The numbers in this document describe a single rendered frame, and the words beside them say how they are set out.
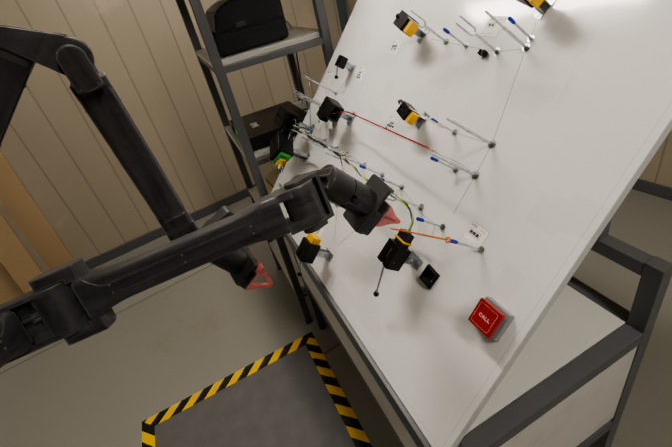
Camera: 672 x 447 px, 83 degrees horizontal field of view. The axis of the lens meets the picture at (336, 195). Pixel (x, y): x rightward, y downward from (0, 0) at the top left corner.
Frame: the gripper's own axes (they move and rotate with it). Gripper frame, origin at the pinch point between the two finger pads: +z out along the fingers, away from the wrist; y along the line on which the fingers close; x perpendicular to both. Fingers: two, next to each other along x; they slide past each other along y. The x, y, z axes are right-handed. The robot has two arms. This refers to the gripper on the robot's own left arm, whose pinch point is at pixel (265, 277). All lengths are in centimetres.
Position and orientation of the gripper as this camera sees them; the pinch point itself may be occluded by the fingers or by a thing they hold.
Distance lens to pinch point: 100.3
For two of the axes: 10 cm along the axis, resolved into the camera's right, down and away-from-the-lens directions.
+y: -5.2, -3.6, 7.8
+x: -6.3, 7.8, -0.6
